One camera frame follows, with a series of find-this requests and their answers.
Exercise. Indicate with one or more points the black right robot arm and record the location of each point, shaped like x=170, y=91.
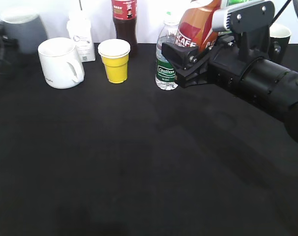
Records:
x=266, y=85

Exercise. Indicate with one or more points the grey ceramic mug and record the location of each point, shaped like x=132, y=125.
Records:
x=25, y=25

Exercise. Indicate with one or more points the green sprite bottle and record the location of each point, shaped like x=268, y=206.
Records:
x=239, y=2

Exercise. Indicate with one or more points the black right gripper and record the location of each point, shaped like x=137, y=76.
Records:
x=218, y=65

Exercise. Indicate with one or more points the clear water bottle green label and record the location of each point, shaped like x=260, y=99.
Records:
x=165, y=74

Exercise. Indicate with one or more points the white ceramic mug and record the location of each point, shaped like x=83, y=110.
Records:
x=61, y=64

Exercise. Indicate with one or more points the black ceramic mug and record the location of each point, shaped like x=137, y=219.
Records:
x=279, y=39

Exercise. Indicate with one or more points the dark cola bottle red label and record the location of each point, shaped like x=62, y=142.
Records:
x=125, y=19

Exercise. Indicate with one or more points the white milk carton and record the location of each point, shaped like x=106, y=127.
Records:
x=79, y=30

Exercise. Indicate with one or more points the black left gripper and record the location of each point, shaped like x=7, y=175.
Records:
x=6, y=67

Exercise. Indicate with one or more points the orange Nescafe coffee bottle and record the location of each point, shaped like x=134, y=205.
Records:
x=195, y=28

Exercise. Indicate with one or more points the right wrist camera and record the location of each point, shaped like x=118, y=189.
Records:
x=249, y=22

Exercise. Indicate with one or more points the yellow plastic cup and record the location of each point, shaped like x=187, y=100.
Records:
x=115, y=56

